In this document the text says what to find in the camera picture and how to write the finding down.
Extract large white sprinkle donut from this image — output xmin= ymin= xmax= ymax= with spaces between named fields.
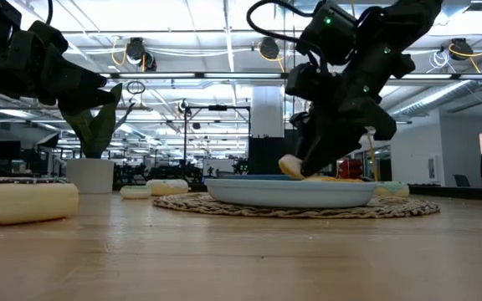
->
xmin=146 ymin=178 xmax=190 ymax=197

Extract small pink white donut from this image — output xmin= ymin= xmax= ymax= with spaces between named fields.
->
xmin=277 ymin=154 xmax=305 ymax=180

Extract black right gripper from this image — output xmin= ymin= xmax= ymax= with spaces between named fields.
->
xmin=290 ymin=69 xmax=397 ymax=176

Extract round woven placemat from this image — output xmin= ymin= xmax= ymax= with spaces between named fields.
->
xmin=151 ymin=191 xmax=442 ymax=220

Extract red equipment box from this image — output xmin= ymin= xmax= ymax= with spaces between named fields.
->
xmin=336 ymin=158 xmax=364 ymax=181

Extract white board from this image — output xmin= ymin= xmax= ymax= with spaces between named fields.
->
xmin=202 ymin=158 xmax=234 ymax=177

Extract black rig frame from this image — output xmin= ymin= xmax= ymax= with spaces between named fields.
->
xmin=182 ymin=104 xmax=252 ymax=176

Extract light blue plate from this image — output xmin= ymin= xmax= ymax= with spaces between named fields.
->
xmin=204 ymin=178 xmax=378 ymax=209

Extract black cable loop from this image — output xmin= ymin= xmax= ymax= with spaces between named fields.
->
xmin=126 ymin=79 xmax=146 ymax=95

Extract long yellow cable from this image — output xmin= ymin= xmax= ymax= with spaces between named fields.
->
xmin=366 ymin=129 xmax=378 ymax=182

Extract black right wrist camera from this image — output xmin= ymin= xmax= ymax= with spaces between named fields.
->
xmin=285 ymin=62 xmax=331 ymax=101

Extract black cabinet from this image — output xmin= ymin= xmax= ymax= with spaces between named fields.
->
xmin=248 ymin=129 xmax=299 ymax=176

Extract large chocolate frosted donut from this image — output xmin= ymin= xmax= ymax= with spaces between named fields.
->
xmin=0 ymin=176 xmax=80 ymax=227

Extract dark computer monitor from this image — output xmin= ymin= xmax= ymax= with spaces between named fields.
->
xmin=0 ymin=140 xmax=23 ymax=162

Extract small orange frosted donut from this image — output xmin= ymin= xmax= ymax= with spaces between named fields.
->
xmin=320 ymin=176 xmax=366 ymax=183

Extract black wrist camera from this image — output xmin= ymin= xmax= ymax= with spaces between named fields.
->
xmin=285 ymin=62 xmax=331 ymax=101
xmin=25 ymin=19 xmax=69 ymax=58

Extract green leafy plant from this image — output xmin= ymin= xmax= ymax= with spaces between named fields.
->
xmin=60 ymin=82 xmax=136 ymax=160

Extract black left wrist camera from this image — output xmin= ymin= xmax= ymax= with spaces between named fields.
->
xmin=25 ymin=19 xmax=69 ymax=58

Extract black ceiling cable reel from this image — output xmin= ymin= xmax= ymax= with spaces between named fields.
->
xmin=449 ymin=37 xmax=474 ymax=62
xmin=259 ymin=36 xmax=281 ymax=60
xmin=124 ymin=36 xmax=158 ymax=72

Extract black office chair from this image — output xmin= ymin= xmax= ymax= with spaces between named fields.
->
xmin=452 ymin=173 xmax=472 ymax=188

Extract hanging black cable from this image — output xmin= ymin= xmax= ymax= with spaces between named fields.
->
xmin=283 ymin=0 xmax=288 ymax=64
xmin=291 ymin=0 xmax=297 ymax=64

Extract white plant pot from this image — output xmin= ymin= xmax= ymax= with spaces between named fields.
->
xmin=65 ymin=157 xmax=115 ymax=195

